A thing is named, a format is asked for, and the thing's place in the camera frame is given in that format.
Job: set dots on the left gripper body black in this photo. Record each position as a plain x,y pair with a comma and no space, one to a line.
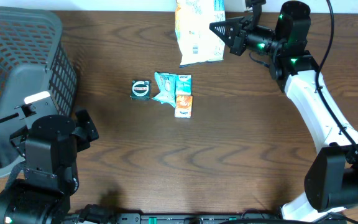
81,140

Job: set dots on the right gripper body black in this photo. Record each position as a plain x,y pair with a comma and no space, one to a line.
259,38

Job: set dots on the yellow snack bag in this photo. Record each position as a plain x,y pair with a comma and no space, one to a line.
197,43

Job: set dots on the teal tissue pack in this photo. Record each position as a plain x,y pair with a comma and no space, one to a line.
183,85

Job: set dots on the teal snack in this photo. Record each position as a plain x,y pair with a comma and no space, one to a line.
166,83

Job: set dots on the black round-label item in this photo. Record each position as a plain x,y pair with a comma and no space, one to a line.
140,89

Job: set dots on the orange juice carton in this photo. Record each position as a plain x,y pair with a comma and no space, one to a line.
183,107

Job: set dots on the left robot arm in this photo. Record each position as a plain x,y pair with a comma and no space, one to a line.
39,188

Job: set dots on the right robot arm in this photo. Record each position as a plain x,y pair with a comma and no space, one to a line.
331,184

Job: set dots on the grey plastic mesh basket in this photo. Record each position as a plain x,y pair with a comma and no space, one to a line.
32,60

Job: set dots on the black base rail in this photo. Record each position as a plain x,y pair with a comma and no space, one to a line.
136,218

